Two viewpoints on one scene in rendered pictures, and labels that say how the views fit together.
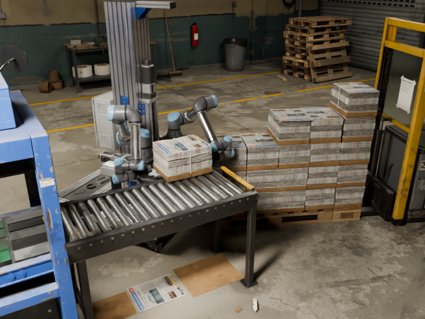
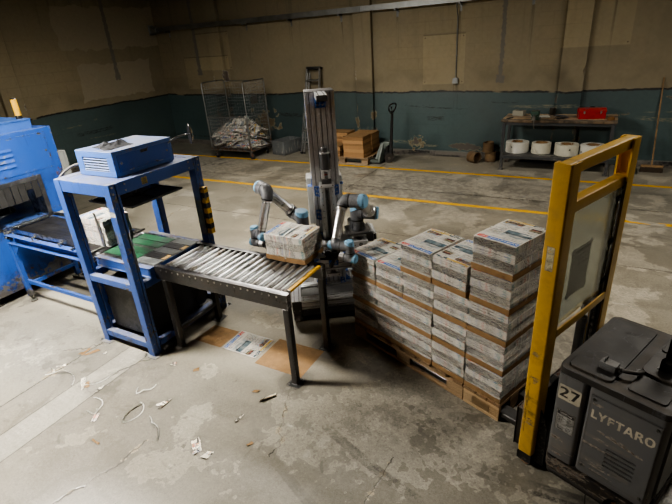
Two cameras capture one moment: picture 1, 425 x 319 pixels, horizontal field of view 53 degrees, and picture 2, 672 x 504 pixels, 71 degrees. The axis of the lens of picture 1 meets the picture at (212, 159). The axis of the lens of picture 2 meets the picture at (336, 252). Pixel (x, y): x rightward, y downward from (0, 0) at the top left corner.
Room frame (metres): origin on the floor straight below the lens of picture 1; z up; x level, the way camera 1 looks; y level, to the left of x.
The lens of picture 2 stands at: (1.54, -3.01, 2.43)
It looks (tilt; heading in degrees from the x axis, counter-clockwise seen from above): 25 degrees down; 60
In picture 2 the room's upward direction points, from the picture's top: 4 degrees counter-clockwise
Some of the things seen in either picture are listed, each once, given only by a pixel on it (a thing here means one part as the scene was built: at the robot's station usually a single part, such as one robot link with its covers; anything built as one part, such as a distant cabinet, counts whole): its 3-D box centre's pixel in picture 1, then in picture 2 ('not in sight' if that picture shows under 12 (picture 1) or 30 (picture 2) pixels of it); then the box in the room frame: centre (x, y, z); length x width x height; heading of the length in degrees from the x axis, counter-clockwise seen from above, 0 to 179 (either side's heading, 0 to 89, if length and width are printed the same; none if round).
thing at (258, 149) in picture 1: (271, 178); (418, 310); (3.66, -0.57, 0.42); 1.17 x 0.39 x 0.83; 98
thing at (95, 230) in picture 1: (89, 219); (195, 259); (2.34, 0.79, 0.77); 0.47 x 0.05 x 0.05; 30
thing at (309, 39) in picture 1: (315, 47); not in sight; (10.26, -2.44, 0.65); 1.33 x 0.94 x 1.30; 124
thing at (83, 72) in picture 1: (112, 59); (556, 137); (9.19, 2.16, 0.55); 1.80 x 0.70 x 1.09; 120
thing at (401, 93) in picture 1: (401, 87); (587, 255); (3.82, -1.74, 1.28); 0.57 x 0.01 x 0.65; 8
